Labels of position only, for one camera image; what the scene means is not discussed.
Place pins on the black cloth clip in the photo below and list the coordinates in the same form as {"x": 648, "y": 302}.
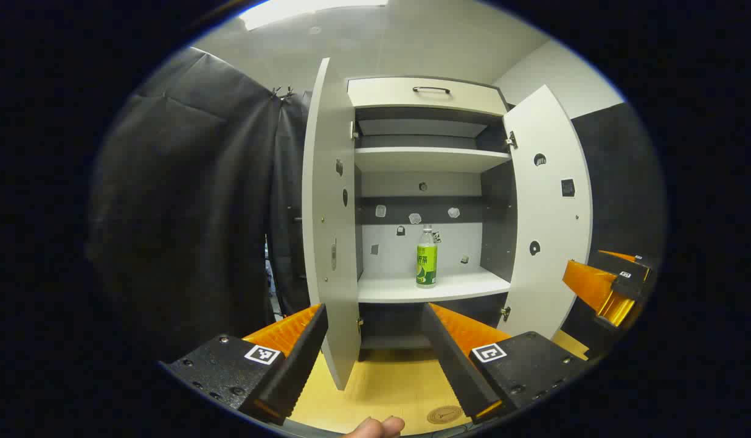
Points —
{"x": 283, "y": 93}

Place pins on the white and grey cabinet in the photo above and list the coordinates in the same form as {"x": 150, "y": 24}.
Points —
{"x": 411, "y": 249}

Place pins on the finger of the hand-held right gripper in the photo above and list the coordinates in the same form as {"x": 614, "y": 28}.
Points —
{"x": 618, "y": 281}
{"x": 646, "y": 263}

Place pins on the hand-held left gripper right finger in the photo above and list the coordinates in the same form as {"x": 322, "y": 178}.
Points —
{"x": 451, "y": 365}

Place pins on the white cabinet drawer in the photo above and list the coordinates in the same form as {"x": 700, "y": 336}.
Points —
{"x": 387, "y": 94}

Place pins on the ceiling light panel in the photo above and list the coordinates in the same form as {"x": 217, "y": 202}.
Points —
{"x": 302, "y": 9}

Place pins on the black backdrop cloth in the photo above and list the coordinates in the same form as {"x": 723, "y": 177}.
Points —
{"x": 180, "y": 213}
{"x": 624, "y": 182}

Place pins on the white cabinet shelf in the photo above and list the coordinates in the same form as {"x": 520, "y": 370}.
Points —
{"x": 424, "y": 159}
{"x": 399, "y": 289}

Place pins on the round brown coaster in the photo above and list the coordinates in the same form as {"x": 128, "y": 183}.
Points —
{"x": 445, "y": 415}

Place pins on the green label plastic bottle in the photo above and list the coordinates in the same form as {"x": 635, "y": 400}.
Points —
{"x": 426, "y": 267}

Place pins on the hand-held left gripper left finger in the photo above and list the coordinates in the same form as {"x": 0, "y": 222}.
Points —
{"x": 299, "y": 365}

